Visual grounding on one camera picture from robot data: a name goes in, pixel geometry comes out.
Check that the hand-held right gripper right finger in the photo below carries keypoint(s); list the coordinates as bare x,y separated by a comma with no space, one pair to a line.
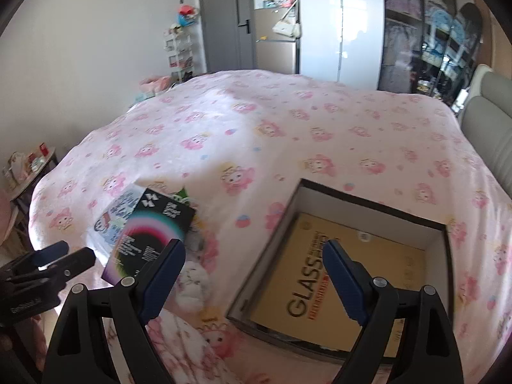
344,284

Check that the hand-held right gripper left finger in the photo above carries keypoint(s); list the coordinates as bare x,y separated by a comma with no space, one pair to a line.
164,284

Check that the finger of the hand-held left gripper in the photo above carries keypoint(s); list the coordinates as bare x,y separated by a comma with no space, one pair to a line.
52,254
76,262

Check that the cartoon printed packet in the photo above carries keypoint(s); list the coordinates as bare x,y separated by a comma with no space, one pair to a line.
116,216

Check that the black cardboard box white inside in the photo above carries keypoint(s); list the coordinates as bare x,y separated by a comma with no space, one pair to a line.
360,208

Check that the yellow flat packet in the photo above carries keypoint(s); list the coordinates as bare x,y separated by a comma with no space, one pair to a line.
360,272

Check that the small side table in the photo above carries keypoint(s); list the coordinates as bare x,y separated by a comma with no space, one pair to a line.
36,176

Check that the green packet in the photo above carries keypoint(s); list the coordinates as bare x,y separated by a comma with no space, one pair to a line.
182,196

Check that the red small box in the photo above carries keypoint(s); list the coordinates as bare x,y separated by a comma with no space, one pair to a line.
42,150

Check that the pink printed blanket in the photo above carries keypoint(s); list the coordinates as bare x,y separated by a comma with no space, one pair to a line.
280,136

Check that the grey padded headboard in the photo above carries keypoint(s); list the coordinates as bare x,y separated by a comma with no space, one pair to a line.
492,128

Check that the white shelf rack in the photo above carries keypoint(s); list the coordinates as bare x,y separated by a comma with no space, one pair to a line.
178,54

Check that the silver fridge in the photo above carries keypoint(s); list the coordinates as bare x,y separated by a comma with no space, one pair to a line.
276,54

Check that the dark glass display cabinet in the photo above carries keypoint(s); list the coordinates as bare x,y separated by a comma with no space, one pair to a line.
400,48

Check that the white wardrobe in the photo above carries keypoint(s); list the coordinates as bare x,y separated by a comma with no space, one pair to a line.
340,28

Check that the white handbag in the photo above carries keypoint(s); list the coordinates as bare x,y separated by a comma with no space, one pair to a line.
286,28

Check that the red and blue plush toy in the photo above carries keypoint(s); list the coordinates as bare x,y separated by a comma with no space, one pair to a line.
186,14

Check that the grey door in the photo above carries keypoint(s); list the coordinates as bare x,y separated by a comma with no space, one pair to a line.
224,16

